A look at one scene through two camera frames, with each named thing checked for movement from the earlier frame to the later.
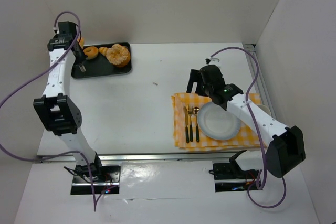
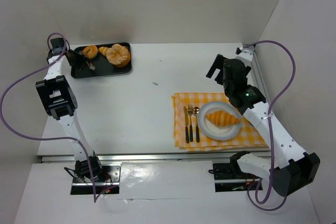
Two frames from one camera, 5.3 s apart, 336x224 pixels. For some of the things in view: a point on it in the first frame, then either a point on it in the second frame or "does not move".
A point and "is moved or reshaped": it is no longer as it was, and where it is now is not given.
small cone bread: x=103 y=50 does not move
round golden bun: x=92 y=52 does not move
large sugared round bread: x=118 y=54 does not move
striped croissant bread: x=81 y=42 -> x=222 y=118
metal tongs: x=82 y=67 is moved or reshaped
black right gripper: x=198 y=77 -> x=219 y=67
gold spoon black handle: x=196 y=110 does not move
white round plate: x=215 y=123 does not move
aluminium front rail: x=72 y=158 does not move
